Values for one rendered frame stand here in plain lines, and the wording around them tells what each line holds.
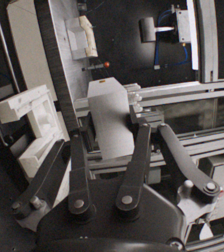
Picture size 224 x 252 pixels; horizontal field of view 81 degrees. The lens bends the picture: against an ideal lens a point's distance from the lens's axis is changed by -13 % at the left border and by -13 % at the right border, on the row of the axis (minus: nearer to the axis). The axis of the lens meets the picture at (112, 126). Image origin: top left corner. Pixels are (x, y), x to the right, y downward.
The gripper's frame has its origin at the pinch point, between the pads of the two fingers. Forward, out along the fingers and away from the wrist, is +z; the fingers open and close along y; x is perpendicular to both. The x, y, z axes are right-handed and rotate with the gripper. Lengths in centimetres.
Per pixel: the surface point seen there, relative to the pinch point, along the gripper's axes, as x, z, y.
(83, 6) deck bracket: 39, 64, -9
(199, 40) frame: 11.1, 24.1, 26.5
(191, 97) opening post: -4.6, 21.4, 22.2
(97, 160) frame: -21.7, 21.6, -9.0
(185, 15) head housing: 21, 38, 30
